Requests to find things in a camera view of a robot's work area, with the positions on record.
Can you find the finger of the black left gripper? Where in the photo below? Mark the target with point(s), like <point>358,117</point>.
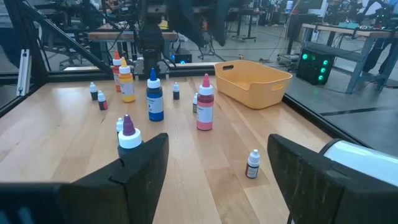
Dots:
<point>222,21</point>
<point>186,21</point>

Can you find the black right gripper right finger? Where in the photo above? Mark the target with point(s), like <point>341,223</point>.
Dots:
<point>311,193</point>

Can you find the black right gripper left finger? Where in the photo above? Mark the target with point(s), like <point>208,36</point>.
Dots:
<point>130,193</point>

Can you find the large purple food coloring bottle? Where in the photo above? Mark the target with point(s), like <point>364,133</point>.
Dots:
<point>129,140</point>

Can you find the small red-label dropper bottle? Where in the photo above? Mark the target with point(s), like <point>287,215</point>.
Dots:
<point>252,169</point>

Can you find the small white-capped dropper bottle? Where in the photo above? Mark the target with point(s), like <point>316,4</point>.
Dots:
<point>176,95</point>
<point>119,124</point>
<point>194,105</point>
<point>102,104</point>
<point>93,95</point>

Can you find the large blue food coloring bottle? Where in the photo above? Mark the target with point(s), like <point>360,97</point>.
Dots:
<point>155,102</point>

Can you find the large pink food coloring bottle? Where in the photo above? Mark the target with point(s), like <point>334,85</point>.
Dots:
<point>205,109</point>

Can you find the large red-orange food coloring bottle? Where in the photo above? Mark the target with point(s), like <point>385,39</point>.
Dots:
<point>117,77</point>

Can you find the large yellow food coloring bottle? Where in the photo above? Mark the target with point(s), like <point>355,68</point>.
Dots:
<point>127,88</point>

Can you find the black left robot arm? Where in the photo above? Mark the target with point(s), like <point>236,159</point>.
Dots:
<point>151,40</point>

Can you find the black computer with blue light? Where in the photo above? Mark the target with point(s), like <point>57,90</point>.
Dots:
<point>183,56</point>

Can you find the yellow plastic basket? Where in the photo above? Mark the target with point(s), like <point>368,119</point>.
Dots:
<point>248,90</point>

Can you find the black computer with green fans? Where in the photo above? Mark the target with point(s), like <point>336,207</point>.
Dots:
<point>311,71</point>

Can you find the wooden workbench with grey legs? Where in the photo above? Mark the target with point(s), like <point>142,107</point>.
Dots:
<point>342,31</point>

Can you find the black aluminium table frame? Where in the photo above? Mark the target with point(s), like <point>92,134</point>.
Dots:
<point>77,76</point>

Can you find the silver aluminium bracket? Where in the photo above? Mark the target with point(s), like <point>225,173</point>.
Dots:
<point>24,71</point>

